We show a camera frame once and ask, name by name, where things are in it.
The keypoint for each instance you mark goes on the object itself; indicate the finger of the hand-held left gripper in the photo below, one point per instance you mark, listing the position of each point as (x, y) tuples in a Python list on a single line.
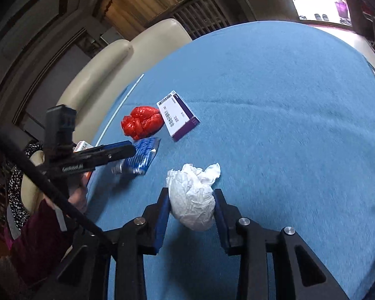
[(118, 151)]

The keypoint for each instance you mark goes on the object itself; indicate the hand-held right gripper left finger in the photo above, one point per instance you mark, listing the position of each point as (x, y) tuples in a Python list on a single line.
[(162, 218)]

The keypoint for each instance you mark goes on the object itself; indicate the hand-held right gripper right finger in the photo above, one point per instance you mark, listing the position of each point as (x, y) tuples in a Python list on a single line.
[(221, 222)]

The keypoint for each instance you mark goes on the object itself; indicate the blue foil snack packet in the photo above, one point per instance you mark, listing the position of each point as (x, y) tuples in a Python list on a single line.
[(142, 156)]

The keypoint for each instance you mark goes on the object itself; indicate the white plastic bag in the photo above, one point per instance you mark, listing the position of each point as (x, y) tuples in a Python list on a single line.
[(190, 200)]

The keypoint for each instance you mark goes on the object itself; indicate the person's left forearm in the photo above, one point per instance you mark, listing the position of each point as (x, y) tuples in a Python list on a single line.
[(40, 240)]

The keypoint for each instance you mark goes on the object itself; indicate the person's left hand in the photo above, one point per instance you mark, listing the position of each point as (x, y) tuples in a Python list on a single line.
[(78, 197)]

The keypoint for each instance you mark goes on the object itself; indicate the orange white box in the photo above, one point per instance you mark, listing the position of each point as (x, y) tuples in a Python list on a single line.
[(84, 145)]

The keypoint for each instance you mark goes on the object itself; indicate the red crumpled plastic bag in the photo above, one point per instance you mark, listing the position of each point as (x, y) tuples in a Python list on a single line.
[(142, 122)]

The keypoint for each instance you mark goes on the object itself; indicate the thin white stick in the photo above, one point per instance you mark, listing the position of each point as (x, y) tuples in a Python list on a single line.
[(126, 96)]

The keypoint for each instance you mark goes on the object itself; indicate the purple white box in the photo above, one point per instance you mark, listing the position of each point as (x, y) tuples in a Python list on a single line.
[(178, 115)]

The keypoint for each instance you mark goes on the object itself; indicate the floral patterned cloth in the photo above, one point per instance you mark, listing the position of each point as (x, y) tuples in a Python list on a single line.
[(15, 193)]

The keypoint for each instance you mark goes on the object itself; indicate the beige leather sofa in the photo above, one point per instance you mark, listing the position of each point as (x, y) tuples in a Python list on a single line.
[(112, 65)]

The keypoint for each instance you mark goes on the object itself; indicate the blue tablecloth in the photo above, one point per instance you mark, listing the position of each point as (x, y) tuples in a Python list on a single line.
[(284, 115)]

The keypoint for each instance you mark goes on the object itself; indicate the brown curtain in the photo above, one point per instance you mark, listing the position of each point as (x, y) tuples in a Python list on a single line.
[(137, 3)]

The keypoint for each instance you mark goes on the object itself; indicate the glass door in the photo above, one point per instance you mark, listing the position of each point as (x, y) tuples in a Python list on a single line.
[(318, 0)]

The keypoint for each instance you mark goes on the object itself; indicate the wooden slatted rail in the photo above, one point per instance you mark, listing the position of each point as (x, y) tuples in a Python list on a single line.
[(200, 12)]

